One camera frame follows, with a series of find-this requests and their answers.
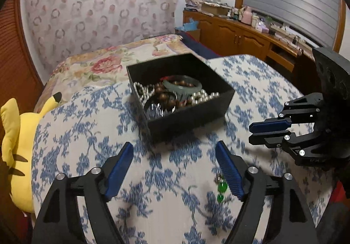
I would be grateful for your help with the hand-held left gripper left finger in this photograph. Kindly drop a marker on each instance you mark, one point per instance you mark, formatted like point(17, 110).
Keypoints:
point(120, 170)

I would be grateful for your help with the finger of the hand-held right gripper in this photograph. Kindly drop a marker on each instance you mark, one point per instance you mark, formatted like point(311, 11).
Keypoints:
point(300, 148)
point(270, 125)

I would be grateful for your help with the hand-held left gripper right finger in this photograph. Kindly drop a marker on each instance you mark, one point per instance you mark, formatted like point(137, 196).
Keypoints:
point(229, 172)

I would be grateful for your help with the green bead earring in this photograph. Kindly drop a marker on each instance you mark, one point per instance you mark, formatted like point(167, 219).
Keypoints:
point(223, 187)

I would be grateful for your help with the black storage box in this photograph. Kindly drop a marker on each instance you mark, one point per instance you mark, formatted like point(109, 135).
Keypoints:
point(186, 129)

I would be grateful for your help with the pale green bangle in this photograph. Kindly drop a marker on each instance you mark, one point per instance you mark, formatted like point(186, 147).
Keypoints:
point(167, 85)

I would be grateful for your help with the blue floral tablecloth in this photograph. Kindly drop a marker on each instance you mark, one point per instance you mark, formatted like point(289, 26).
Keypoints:
point(164, 192)

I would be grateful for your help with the long wooden cabinet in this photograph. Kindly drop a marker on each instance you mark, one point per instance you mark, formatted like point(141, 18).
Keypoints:
point(246, 38)

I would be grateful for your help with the tissue box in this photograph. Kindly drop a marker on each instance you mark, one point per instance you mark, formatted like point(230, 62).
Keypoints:
point(262, 27)

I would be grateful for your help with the dark blue bed sheet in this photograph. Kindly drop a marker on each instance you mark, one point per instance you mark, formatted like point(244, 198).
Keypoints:
point(202, 49)

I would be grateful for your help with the floral bed blanket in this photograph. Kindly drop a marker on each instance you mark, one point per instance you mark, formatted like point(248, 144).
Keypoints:
point(95, 66)

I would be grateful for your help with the yellow plush toy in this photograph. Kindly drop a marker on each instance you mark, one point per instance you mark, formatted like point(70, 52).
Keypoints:
point(19, 134)

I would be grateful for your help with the pink thermos jug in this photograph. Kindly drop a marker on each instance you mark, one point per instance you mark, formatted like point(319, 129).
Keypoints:
point(247, 16)

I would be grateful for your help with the blue gift bag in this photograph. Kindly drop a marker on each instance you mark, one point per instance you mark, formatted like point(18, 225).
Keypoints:
point(191, 31)

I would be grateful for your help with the cardboard box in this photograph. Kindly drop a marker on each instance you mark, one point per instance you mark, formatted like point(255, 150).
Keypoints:
point(213, 9)

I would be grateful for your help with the stack of folded cloths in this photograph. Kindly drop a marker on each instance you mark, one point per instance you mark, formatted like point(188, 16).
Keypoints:
point(192, 3)

